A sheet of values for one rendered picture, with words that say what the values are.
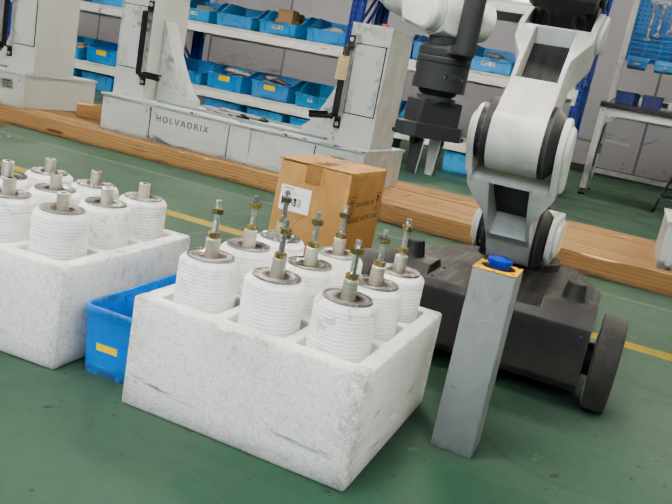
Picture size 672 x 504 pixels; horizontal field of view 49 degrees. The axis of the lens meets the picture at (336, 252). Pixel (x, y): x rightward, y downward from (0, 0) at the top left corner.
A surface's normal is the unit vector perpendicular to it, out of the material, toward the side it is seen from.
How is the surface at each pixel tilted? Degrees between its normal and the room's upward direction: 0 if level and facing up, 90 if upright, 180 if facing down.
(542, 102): 40
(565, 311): 45
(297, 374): 90
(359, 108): 90
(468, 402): 90
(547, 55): 54
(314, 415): 90
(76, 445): 0
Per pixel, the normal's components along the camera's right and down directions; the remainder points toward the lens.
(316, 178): -0.40, 0.14
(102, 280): 0.92, 0.25
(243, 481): 0.18, -0.96
